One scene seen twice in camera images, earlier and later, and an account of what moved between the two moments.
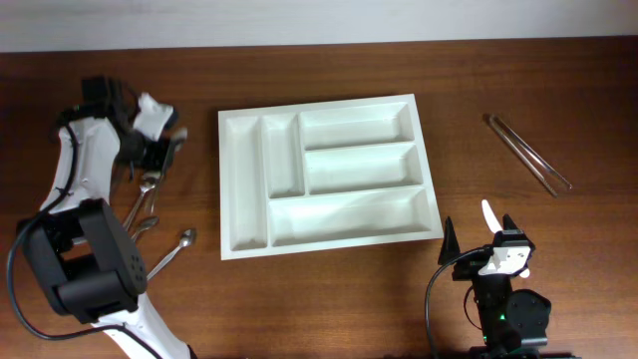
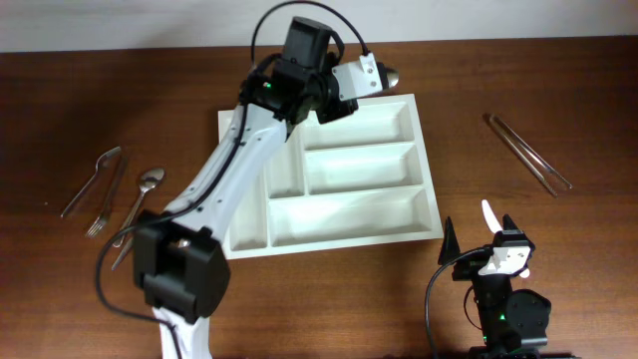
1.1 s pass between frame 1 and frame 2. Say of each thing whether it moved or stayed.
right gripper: stayed
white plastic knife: stayed
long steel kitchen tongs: stayed
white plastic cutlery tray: stayed
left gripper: moved
